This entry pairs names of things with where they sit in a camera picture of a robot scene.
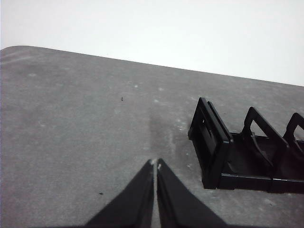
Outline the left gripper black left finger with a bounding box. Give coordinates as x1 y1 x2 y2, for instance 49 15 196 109
84 159 155 228

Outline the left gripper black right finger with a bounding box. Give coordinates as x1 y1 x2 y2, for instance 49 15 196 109
156 158 229 228

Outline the black plastic dish rack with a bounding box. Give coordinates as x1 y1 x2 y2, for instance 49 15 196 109
187 96 304 194

